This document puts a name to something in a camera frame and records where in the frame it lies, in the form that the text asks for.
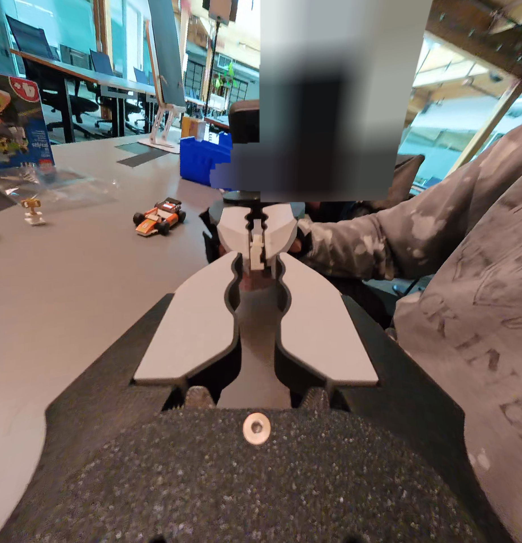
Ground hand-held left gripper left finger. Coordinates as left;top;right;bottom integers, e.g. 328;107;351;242
134;251;243;384

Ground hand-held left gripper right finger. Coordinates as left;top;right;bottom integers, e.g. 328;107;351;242
276;253;379;387

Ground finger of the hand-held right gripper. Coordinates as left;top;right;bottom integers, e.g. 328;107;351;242
217;206;260;255
263;204;300;255

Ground small white lego piece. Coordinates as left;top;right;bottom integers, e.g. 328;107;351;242
249;231;267;272

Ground orange lego race car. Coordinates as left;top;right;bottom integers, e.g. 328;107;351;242
134;198;187;237

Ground person's right forearm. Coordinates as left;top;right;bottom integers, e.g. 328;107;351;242
295;157;499;281

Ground small tan lego piece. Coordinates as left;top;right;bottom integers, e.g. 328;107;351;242
22;197;47;226

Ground blue lego set box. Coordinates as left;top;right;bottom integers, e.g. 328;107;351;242
0;72;56;170

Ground blue plastic bin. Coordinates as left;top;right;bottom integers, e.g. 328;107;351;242
180;136;236;189

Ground white display stand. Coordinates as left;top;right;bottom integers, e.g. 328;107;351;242
141;104;181;153

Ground tall black panel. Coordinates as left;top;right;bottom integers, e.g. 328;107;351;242
148;0;187;107

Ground studio light panel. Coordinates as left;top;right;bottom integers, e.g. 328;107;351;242
202;0;239;22

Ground long wooden office desk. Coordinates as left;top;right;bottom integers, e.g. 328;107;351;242
11;49;160;141

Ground clear plastic bag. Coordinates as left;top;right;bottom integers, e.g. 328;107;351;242
0;166;117;209

